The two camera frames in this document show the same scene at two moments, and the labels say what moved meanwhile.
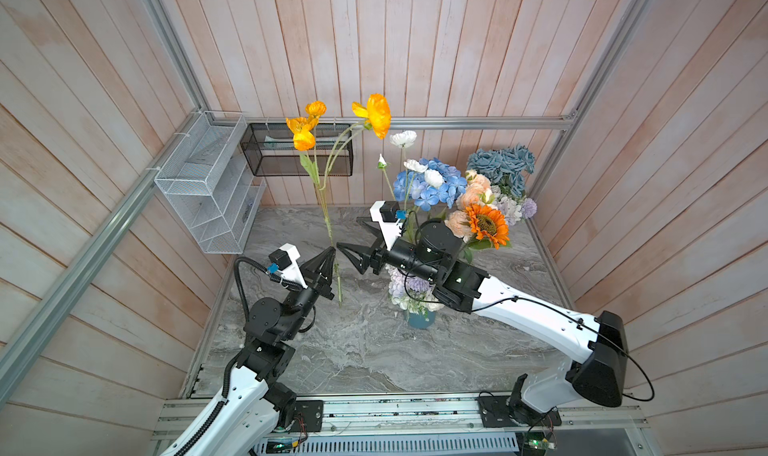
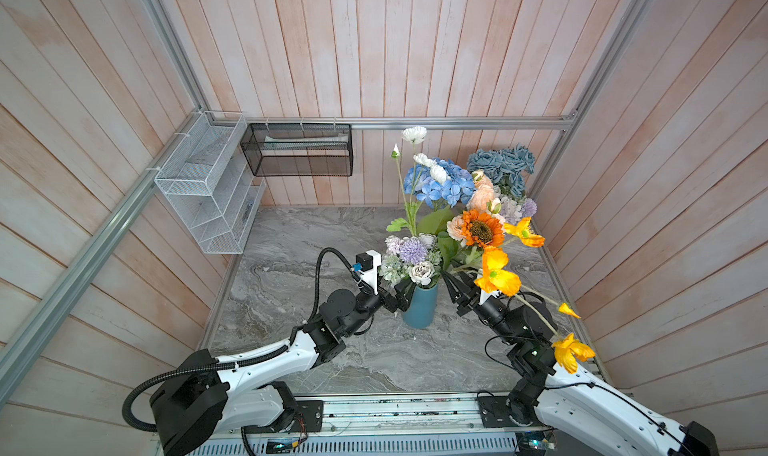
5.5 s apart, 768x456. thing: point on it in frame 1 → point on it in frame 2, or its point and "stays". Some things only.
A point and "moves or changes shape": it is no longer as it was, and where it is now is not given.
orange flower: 489,225 moves or changes shape
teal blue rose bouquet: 506,166 stays
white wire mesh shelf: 210,181 stays
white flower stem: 402,139 → 421,161
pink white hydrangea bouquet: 513,211 stays
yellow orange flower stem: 374,114 → 506,280
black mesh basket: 270,150 stays
